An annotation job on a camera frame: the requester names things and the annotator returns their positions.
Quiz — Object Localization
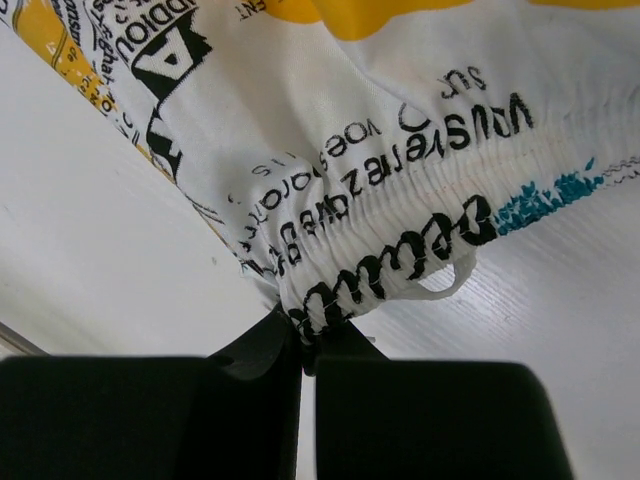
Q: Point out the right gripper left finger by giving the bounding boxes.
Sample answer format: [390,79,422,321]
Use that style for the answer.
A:
[1,310,301,479]

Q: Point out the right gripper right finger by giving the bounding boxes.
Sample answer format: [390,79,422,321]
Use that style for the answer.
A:
[313,323,574,479]

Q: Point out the colourful printed shorts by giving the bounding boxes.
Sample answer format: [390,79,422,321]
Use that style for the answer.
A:
[1,1,639,343]

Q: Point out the aluminium table edge rail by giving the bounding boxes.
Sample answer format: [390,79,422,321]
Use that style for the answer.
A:
[0,323,42,355]

